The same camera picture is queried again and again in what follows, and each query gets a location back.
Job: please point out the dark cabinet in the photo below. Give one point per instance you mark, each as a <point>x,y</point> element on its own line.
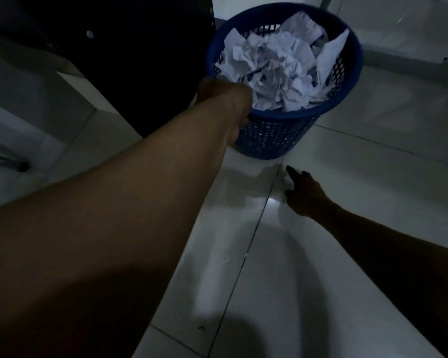
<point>134,59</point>

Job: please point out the white furniture base bar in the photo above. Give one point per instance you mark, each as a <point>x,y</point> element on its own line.
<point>414,65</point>

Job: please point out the metal chair leg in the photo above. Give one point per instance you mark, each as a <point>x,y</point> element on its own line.
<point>7,162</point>

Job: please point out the person's left fingers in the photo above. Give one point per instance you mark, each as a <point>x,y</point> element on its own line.
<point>246,120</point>

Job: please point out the person's left forearm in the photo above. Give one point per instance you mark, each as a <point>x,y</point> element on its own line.
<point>108,234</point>

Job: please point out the blue plastic mesh wastebasket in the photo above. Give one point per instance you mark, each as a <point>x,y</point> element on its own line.
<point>280,134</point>

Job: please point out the round silver cabinet knob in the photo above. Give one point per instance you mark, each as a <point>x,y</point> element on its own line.
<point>90,34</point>

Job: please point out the person's right fingers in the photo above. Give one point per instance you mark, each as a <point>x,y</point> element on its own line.
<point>295,175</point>

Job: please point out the person's left hand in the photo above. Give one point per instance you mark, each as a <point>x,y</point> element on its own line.
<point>224,100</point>

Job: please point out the pile of crumpled white paper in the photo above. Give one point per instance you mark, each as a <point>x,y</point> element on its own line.
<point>280,70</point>

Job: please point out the person's right forearm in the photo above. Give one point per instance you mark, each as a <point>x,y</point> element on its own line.
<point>399,257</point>

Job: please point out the person's right hand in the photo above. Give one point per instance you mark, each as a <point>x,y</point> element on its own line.
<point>309,195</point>

